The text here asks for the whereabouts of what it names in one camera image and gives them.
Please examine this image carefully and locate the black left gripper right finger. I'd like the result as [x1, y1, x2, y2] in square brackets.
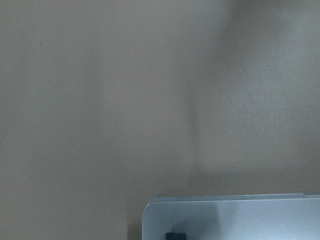
[176, 232, 187, 240]

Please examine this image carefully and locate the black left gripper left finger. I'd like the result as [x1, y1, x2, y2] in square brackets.
[165, 232, 177, 240]

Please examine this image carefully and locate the grey laptop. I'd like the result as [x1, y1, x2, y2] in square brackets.
[141, 193, 320, 240]

